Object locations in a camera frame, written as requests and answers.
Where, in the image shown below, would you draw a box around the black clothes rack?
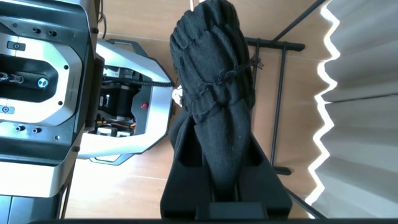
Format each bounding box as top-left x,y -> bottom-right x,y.
244,0 -> 327,218

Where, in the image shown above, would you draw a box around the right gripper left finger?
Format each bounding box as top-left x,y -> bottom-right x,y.
160,111 -> 216,218

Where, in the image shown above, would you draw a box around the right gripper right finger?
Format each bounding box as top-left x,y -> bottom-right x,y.
238,133 -> 294,218

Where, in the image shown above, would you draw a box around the beige curtain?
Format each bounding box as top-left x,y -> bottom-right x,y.
306,0 -> 398,218

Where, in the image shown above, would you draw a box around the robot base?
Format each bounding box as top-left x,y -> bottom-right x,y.
0,0 -> 175,224

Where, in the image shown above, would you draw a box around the black shorts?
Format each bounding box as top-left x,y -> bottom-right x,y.
169,0 -> 265,200

